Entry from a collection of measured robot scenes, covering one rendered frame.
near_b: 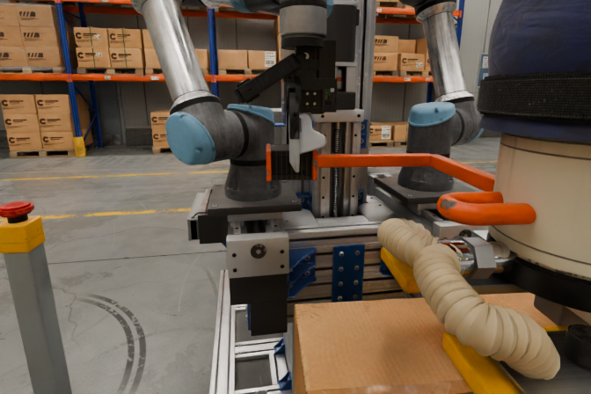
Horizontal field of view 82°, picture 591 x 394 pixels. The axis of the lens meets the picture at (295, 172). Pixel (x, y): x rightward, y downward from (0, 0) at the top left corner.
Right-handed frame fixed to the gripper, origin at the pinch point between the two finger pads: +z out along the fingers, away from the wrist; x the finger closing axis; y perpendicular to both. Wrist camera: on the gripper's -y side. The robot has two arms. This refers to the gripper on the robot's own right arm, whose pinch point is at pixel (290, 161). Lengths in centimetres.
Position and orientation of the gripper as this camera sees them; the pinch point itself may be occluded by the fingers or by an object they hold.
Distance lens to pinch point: 59.6
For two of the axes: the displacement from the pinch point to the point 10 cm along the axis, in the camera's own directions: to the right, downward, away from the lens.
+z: 0.0, 9.7, 2.3
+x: -0.9, -2.3, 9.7
